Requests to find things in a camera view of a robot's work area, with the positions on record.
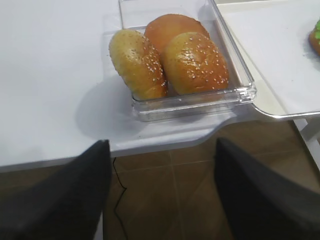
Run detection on sesame bun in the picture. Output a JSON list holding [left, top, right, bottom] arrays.
[[161, 32, 229, 95], [108, 29, 168, 101]]

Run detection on clear plastic bun container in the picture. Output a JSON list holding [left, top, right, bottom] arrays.
[[101, 0, 257, 122]]

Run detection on plain brown bun back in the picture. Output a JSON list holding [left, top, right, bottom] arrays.
[[144, 14, 210, 54]]

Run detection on sesame bun top front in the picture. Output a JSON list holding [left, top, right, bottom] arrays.
[[161, 32, 229, 95]]

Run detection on sesame bun far left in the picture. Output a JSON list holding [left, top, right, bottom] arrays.
[[108, 29, 168, 101]]

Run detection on white parchment paper sheet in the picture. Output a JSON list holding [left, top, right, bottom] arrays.
[[221, 2, 320, 113]]

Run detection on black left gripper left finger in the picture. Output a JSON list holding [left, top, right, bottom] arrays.
[[0, 140, 112, 240]]

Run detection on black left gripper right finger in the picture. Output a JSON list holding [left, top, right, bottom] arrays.
[[214, 137, 320, 240]]

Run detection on green lettuce leaf on tray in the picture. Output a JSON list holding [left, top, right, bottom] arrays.
[[309, 20, 320, 42]]

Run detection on brown bottom bun on tray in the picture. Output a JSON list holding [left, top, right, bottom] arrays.
[[308, 30, 320, 56]]

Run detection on white metal baking tray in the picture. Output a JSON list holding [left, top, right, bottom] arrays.
[[212, 0, 320, 121]]

